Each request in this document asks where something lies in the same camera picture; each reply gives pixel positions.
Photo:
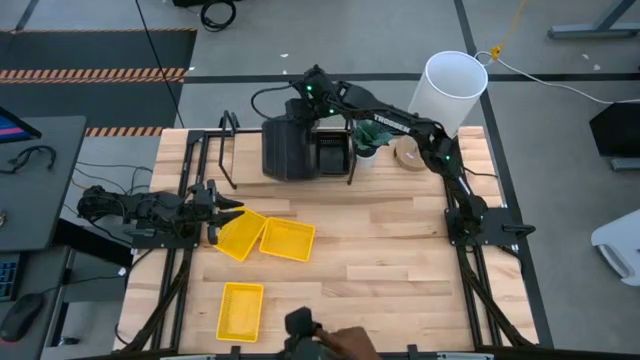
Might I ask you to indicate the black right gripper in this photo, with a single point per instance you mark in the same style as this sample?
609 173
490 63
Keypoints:
305 112

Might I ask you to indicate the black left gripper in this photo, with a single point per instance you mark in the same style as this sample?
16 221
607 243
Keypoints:
205 210

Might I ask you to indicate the yellow slotted plastic basket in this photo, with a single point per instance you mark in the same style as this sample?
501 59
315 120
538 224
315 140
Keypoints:
287 240
240 312
240 235

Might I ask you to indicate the translucent grey plastic bin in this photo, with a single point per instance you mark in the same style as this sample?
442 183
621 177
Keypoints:
287 155

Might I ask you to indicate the black slotted plastic basket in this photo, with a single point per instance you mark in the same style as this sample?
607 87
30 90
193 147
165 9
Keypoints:
334 160

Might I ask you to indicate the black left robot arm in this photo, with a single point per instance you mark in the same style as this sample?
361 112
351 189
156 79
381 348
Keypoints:
145 210

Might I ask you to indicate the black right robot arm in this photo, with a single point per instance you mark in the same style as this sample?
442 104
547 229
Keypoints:
400 125

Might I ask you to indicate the dark keyboard shelf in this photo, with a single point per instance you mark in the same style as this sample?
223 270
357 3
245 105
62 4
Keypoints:
55 280

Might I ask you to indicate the green plant in white pot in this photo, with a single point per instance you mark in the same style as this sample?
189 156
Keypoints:
370 137

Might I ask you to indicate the white shade wooden base lamp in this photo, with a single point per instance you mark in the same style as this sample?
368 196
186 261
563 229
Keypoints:
450 85

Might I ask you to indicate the dark grey desk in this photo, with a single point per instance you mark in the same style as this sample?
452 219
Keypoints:
45 200

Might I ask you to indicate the person's hand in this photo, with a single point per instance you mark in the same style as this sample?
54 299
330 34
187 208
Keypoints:
350 345

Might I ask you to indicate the black hazard striped floor mat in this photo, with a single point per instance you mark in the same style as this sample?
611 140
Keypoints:
100 50

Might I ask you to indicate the computer monitor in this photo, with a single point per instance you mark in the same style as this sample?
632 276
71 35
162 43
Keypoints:
15 127

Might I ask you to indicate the black keyboard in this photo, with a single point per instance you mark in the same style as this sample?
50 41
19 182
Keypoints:
7 277

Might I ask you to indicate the black computer mouse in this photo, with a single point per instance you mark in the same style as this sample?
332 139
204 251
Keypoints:
20 317

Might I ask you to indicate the background table grey legs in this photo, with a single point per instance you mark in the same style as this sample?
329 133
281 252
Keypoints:
590 31

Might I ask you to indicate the black panel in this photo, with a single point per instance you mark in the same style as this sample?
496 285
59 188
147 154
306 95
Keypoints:
617 130

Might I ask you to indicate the white plastic object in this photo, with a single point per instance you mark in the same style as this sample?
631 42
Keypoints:
620 240

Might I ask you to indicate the wooden shelf black metal frame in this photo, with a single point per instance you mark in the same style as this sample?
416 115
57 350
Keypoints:
250 160

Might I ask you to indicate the black table-level camera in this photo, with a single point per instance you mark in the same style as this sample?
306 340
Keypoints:
300 325

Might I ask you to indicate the metal rig frame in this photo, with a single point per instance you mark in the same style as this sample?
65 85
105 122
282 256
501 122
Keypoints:
495 220

